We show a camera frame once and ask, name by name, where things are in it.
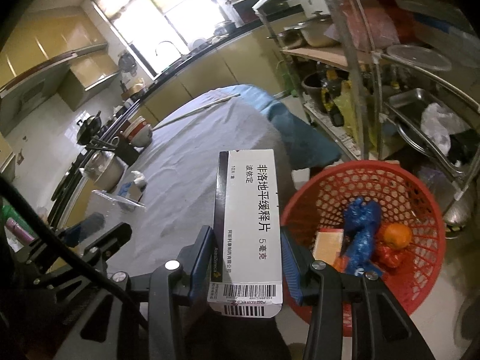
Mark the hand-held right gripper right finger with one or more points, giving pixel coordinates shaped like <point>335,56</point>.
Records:
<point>292,266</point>

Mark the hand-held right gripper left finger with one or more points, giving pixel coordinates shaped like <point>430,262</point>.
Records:
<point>200,258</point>

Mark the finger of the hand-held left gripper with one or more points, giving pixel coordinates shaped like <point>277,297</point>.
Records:
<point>112,237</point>
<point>84,228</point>

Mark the small beige cardboard box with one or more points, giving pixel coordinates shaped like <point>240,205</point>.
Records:
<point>328,245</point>

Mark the white medicine box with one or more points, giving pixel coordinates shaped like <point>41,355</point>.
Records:
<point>247,213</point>

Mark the blue plastic bag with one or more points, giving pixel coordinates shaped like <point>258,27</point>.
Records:
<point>362,240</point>

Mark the orange fruit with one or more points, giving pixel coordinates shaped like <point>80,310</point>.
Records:
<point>397,236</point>

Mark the red plastic basket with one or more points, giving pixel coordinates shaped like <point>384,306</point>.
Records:
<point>420,270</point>

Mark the silver blister pack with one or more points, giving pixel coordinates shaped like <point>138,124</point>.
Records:
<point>120,199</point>

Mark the small blue white carton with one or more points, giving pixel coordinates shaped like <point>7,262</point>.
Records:
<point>131,192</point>

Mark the steel rice cooker pot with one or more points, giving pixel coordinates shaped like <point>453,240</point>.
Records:
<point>105,170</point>

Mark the crumpled white tissue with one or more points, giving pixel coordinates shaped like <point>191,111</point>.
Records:
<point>138,178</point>

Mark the pink bottle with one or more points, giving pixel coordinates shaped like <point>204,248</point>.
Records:
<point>18,228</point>

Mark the red plastic wrapper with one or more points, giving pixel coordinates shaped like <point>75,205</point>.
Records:
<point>390,257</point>

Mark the black cooking pot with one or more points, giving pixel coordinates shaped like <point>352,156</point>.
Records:
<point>89,127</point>

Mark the grey tablecloth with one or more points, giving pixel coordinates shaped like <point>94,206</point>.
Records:
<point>187,138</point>

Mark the teal cloth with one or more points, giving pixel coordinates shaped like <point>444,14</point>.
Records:
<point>300,135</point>

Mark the yellow plastic bag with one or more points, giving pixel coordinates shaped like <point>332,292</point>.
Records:
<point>352,112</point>

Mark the small desk fan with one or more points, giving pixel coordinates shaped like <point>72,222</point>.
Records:
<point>127,62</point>

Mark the round steel basin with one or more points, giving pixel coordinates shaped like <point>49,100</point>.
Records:
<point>455,213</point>

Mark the black bucket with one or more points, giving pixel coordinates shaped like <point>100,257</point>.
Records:
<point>318,88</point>

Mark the metal storage rack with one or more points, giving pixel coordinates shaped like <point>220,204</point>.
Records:
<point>363,93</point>

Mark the kitchen faucet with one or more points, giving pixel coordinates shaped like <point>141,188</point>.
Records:
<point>167,47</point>

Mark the white plastic bag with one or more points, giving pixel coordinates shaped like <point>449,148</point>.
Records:
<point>437,123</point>

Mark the metal tray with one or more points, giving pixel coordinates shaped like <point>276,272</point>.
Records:
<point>408,99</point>

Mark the black plastic bag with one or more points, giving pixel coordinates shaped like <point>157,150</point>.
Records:
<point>461,150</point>

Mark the kitchen window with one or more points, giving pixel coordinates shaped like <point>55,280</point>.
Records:
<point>161,18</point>

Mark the steel pot with lid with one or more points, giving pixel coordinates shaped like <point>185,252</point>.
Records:
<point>315,33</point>

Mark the clear plastic lid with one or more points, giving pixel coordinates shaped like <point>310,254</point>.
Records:
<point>420,58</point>

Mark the pink plastic bag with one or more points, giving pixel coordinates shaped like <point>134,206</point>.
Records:
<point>371,26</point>

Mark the beige wall cabinets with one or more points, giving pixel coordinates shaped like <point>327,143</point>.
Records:
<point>56,52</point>

